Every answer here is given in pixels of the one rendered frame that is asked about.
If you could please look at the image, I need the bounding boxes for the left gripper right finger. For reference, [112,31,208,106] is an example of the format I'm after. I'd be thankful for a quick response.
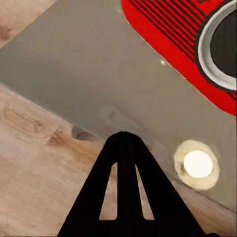
[124,131,207,237]

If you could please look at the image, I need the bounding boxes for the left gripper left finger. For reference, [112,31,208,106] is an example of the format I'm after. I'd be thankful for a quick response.
[57,131,132,237]

